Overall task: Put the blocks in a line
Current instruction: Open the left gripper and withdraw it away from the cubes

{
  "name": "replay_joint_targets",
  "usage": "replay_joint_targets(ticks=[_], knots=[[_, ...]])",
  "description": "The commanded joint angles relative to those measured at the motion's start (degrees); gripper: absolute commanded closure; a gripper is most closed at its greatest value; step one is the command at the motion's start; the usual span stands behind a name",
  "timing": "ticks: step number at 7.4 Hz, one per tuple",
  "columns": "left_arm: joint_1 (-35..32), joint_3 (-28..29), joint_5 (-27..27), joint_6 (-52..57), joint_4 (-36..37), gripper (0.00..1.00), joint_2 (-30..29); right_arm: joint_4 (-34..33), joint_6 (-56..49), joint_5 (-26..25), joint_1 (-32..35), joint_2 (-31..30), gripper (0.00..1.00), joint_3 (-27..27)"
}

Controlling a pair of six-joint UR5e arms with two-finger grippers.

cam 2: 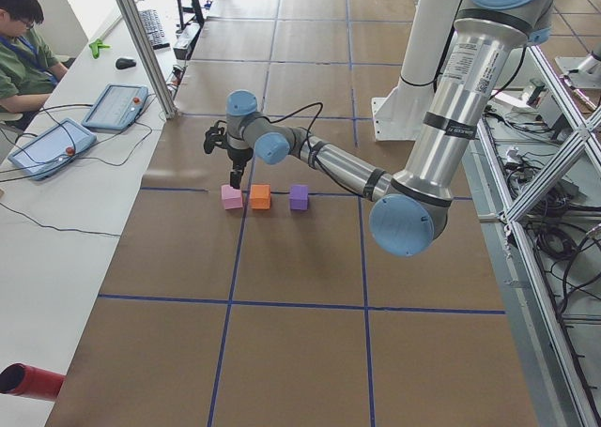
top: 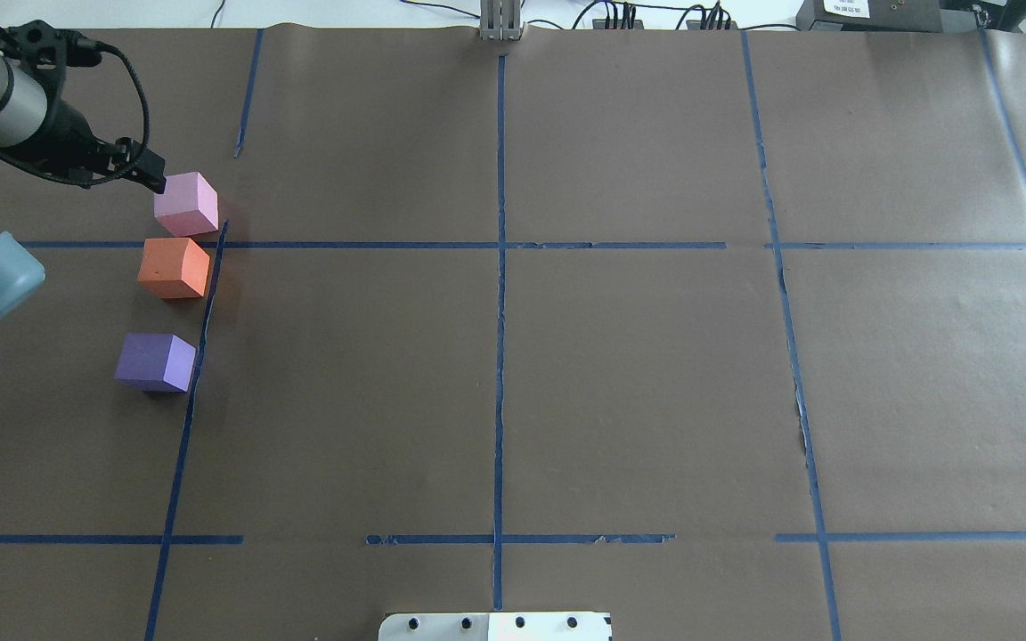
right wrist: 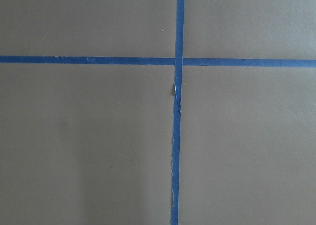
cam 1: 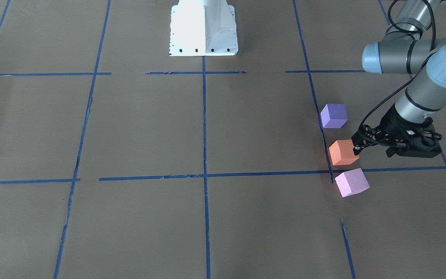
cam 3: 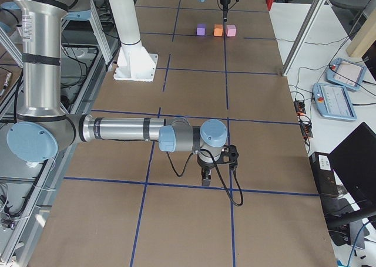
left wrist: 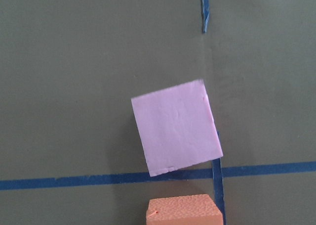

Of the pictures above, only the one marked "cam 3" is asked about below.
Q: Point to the second arm gripper body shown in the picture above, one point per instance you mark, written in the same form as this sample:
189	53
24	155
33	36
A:
205	166

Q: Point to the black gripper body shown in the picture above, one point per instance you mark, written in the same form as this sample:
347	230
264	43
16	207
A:
224	0

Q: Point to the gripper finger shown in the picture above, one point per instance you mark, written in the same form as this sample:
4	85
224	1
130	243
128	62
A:
206	179

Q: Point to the orange foam block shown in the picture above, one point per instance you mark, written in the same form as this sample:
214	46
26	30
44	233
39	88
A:
218	30

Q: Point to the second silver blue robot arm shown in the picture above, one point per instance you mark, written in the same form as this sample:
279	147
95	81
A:
43	128

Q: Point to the pink foam block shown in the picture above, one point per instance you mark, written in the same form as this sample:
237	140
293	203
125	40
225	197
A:
231	30

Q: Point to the purple foam block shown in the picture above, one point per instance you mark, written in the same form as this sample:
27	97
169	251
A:
201	29

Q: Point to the teach pendant far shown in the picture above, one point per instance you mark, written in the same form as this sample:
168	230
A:
345	73

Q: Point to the teach pendant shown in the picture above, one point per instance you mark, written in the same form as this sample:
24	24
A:
345	73
333	102

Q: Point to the teach pendant near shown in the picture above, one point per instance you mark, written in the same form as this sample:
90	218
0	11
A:
333	102

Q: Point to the black laptop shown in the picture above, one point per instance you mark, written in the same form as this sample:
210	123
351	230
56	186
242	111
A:
353	160

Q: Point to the aluminium frame post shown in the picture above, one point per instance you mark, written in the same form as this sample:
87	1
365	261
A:
302	35

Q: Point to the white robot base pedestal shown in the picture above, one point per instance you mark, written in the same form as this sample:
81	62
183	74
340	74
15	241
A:
134	63

